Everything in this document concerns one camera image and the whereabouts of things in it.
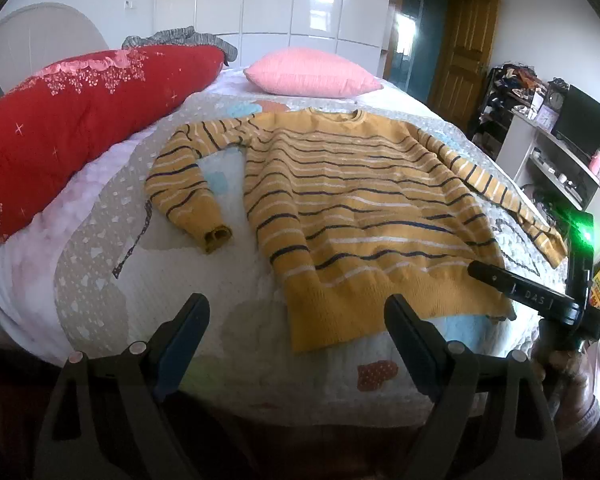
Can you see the person's right forearm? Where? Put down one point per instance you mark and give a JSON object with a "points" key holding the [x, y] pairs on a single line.
{"points": [[585, 425]]}

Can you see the white headboard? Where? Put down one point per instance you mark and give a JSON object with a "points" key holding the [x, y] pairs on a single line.
{"points": [[40, 35]]}

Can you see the teal glass door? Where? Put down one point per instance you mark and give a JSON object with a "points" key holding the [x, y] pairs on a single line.
{"points": [[420, 35]]}

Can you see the person's right hand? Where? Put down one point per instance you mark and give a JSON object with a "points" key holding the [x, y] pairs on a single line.
{"points": [[570, 375]]}

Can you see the pink pillow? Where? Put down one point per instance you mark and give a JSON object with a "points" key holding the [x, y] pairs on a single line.
{"points": [[310, 72]]}

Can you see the grey patterned bedspread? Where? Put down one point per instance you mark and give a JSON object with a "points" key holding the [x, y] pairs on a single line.
{"points": [[220, 280]]}

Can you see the white glossy wardrobe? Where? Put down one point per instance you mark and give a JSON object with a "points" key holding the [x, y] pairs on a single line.
{"points": [[260, 0]]}

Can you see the grey striped cloth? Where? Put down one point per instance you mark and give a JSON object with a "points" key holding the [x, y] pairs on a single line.
{"points": [[180, 37]]}

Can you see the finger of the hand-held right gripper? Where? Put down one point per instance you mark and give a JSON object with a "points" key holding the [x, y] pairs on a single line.
{"points": [[520, 290]]}

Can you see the yellow striped sweater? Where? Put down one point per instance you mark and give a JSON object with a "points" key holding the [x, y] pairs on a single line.
{"points": [[355, 200]]}

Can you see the pink bottle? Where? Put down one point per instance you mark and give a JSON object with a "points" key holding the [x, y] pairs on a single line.
{"points": [[597, 160]]}

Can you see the red floral quilt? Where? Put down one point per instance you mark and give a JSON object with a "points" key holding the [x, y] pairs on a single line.
{"points": [[80, 120]]}

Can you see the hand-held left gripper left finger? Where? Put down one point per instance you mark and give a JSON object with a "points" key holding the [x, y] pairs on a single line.
{"points": [[181, 355]]}

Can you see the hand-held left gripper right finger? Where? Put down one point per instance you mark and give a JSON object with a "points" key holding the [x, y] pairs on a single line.
{"points": [[406, 342]]}

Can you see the black monitor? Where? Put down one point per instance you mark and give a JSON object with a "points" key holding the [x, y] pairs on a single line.
{"points": [[587, 115]]}

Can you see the white shelf unit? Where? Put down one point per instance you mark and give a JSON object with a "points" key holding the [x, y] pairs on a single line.
{"points": [[545, 160]]}

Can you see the black shoe rack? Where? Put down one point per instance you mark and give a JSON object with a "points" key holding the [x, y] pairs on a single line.
{"points": [[505, 105]]}

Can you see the wooden door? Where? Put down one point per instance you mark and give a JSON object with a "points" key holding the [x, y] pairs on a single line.
{"points": [[467, 55]]}

